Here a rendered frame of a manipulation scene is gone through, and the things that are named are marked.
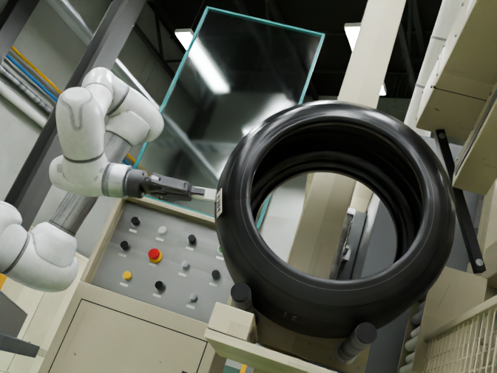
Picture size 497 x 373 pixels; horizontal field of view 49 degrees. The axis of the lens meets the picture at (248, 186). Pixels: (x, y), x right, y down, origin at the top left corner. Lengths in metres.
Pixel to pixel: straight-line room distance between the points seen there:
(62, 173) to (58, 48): 9.92
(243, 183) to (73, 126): 0.43
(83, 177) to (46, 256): 0.51
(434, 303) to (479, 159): 0.41
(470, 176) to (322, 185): 0.42
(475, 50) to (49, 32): 10.18
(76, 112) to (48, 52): 9.84
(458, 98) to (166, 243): 1.13
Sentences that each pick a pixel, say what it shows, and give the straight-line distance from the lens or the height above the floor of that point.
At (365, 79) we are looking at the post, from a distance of 1.90.
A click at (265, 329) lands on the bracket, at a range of 1.54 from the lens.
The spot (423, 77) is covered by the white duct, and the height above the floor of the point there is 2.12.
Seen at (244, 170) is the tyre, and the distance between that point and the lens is 1.29.
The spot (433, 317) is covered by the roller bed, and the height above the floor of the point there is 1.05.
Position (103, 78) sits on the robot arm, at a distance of 1.92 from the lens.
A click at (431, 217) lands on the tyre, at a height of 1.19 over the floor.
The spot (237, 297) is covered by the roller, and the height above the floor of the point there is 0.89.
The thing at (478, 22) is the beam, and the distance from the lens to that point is 1.42.
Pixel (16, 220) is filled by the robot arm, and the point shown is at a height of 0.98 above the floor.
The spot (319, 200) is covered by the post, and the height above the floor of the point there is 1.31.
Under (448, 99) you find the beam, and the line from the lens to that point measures 1.66.
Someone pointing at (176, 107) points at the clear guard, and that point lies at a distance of 2.28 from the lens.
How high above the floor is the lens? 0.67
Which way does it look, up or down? 22 degrees up
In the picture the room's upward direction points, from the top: 20 degrees clockwise
